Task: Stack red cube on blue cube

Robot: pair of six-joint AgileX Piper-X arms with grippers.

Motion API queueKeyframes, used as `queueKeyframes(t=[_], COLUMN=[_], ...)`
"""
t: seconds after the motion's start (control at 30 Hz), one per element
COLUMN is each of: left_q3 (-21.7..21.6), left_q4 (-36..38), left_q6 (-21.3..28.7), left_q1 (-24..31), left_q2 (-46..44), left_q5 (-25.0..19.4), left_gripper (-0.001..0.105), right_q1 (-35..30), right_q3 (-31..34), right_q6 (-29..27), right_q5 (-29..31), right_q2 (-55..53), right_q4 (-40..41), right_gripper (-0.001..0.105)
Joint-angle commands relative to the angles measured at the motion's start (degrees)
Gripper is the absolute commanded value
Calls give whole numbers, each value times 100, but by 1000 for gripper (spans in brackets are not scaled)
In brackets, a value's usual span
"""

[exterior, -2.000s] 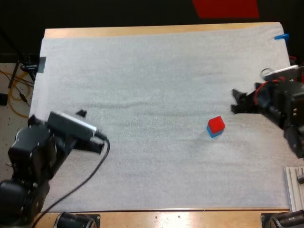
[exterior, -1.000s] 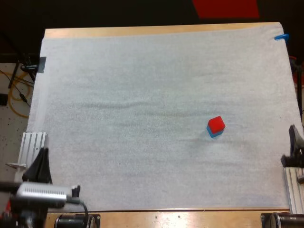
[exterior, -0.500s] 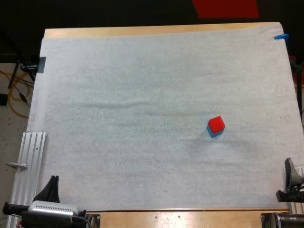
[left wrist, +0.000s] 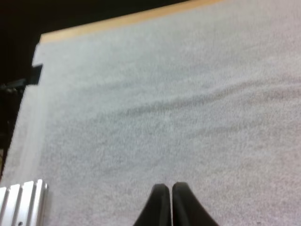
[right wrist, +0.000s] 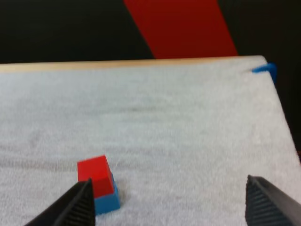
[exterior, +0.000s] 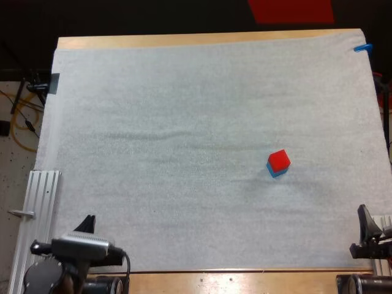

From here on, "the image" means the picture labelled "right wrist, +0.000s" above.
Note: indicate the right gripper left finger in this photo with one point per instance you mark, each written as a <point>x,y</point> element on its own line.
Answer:
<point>75,207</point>

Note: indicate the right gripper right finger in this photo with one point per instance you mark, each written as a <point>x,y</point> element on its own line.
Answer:
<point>265,204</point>

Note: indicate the red cube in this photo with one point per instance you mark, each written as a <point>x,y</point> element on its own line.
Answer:
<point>94,168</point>

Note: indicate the blue cube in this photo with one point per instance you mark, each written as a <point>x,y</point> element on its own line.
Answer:
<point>108,202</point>

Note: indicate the blue clip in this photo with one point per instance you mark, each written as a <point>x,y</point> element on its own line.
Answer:
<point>266,68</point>

